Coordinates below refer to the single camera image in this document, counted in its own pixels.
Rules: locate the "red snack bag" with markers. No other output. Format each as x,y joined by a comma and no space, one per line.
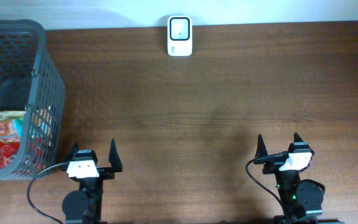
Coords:
8,151

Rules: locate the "yellow wet wipes pack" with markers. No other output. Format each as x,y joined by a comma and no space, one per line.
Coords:
11,123

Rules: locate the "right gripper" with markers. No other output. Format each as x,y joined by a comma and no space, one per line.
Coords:
273,162

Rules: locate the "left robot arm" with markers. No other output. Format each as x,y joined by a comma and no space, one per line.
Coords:
85,204

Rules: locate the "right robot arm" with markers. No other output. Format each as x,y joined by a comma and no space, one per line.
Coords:
300,200

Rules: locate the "white barcode scanner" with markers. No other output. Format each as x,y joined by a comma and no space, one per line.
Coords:
179,36

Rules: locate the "grey plastic mesh basket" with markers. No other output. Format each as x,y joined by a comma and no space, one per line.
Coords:
30,82

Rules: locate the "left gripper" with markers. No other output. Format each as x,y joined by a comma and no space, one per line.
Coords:
106,173

